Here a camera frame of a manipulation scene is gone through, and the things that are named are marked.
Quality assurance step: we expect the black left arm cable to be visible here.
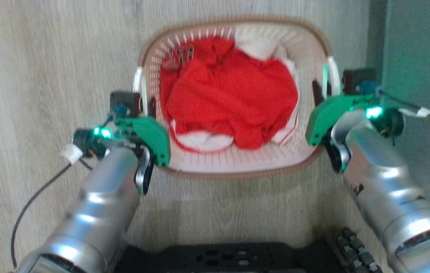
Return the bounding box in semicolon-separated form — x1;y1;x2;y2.
10;146;94;270

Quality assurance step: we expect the white laundry basket brown rim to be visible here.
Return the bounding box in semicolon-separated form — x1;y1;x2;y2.
133;17;342;179

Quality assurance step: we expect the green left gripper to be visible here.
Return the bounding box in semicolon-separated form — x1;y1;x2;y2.
114;96;172;168

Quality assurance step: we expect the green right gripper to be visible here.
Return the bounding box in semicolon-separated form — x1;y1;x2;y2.
305;79;375;147

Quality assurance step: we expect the red garment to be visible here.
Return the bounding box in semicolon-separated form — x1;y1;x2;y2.
159;36;299;150

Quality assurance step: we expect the black ribbed cable chain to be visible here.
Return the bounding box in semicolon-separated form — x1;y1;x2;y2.
331;227;383;273

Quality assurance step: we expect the grey red checked cloth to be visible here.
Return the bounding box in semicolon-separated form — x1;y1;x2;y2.
163;45;195;71

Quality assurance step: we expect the white garment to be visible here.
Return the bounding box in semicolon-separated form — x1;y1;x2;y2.
170;24;300;154

